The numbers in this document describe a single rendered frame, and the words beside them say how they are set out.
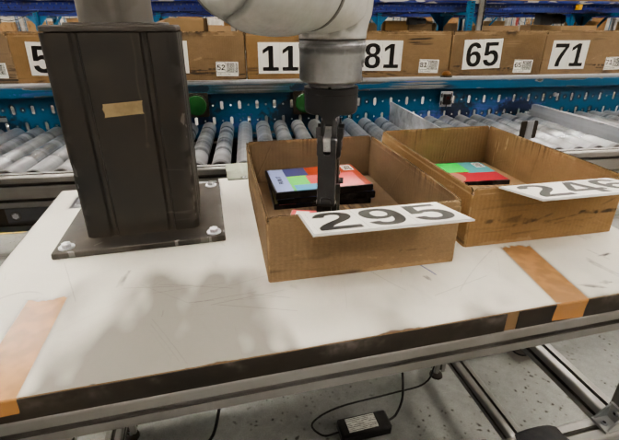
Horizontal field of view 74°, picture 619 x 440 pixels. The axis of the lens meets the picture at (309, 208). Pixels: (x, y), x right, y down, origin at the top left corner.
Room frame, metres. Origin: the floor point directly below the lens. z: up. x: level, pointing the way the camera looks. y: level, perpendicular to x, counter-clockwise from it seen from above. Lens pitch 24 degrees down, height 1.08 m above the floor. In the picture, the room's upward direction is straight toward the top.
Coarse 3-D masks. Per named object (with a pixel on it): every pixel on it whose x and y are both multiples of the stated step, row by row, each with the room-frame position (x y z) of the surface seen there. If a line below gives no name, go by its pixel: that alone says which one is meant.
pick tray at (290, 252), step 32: (256, 160) 0.85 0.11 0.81; (288, 160) 0.86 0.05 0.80; (352, 160) 0.89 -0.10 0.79; (384, 160) 0.82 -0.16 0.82; (256, 192) 0.59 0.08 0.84; (384, 192) 0.79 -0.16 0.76; (416, 192) 0.67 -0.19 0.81; (448, 192) 0.57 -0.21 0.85; (288, 224) 0.48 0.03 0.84; (448, 224) 0.53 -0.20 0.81; (288, 256) 0.48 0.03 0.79; (320, 256) 0.49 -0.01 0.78; (352, 256) 0.50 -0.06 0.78; (384, 256) 0.51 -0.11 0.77; (416, 256) 0.52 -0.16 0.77; (448, 256) 0.53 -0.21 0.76
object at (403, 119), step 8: (392, 104) 1.56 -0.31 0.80; (392, 112) 1.55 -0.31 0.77; (400, 112) 1.47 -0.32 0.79; (408, 112) 1.40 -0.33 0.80; (392, 120) 1.54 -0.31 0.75; (400, 120) 1.47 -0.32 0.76; (408, 120) 1.39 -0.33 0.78; (416, 120) 1.32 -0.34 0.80; (424, 120) 1.26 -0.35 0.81; (400, 128) 1.46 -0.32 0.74; (408, 128) 1.38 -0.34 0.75; (416, 128) 1.31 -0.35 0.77; (424, 128) 1.26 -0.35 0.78
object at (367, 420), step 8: (352, 416) 0.85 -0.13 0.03; (360, 416) 0.84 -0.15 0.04; (368, 416) 0.84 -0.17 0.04; (376, 416) 0.84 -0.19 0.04; (384, 416) 0.84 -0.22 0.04; (336, 424) 0.83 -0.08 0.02; (344, 424) 0.82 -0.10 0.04; (352, 424) 0.82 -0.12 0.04; (360, 424) 0.82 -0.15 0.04; (368, 424) 0.82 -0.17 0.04; (376, 424) 0.82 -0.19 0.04; (384, 424) 0.82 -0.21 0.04; (344, 432) 0.79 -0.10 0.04; (352, 432) 0.79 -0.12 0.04; (360, 432) 0.79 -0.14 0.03; (368, 432) 0.80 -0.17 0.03; (376, 432) 0.80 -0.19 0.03; (384, 432) 0.81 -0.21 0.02
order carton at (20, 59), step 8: (16, 32) 1.55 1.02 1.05; (24, 32) 1.61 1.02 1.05; (32, 32) 1.67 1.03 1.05; (40, 32) 1.73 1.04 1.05; (8, 40) 1.48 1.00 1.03; (16, 40) 1.48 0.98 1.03; (24, 40) 1.49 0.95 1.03; (32, 40) 1.49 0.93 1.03; (16, 48) 1.48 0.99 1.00; (24, 48) 1.49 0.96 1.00; (16, 56) 1.48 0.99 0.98; (24, 56) 1.49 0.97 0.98; (16, 64) 1.48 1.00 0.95; (24, 64) 1.48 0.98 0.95; (24, 72) 1.48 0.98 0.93; (24, 80) 1.48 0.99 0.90; (32, 80) 1.49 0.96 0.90; (40, 80) 1.49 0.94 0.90; (48, 80) 1.49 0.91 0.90
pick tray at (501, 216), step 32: (448, 128) 0.98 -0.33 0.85; (480, 128) 1.00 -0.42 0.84; (416, 160) 0.76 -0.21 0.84; (448, 160) 0.98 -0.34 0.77; (480, 160) 1.00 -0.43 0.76; (512, 160) 0.90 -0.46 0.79; (544, 160) 0.81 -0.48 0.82; (576, 160) 0.74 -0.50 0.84; (480, 192) 0.58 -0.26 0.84; (512, 192) 0.59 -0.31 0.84; (480, 224) 0.58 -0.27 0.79; (512, 224) 0.59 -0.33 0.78; (544, 224) 0.60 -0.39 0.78; (576, 224) 0.62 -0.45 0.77; (608, 224) 0.63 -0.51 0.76
